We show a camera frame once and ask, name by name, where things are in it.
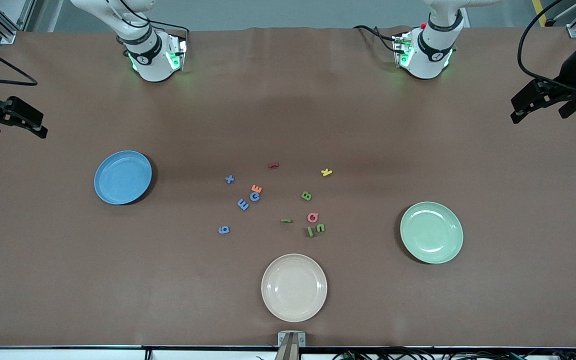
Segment blue plate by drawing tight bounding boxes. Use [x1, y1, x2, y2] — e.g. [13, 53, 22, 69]
[93, 150, 153, 206]

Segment brown table cover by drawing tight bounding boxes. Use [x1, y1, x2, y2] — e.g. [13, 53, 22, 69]
[0, 26, 576, 348]

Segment green plate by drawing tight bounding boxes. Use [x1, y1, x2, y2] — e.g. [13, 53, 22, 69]
[400, 201, 464, 265]

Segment cream plate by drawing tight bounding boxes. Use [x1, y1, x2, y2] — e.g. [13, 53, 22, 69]
[261, 253, 328, 323]

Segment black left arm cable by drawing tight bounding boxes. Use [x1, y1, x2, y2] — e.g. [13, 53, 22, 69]
[517, 0, 576, 94]

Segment black base cable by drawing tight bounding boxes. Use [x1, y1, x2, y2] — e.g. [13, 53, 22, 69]
[145, 19, 191, 48]
[353, 25, 400, 53]

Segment white table edge rail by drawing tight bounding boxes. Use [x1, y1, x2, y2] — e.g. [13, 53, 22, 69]
[0, 346, 576, 360]

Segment tangled black cables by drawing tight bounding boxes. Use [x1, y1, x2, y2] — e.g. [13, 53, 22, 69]
[332, 346, 576, 360]

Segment grey metal bracket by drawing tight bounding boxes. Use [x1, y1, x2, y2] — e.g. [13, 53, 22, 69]
[277, 331, 307, 347]

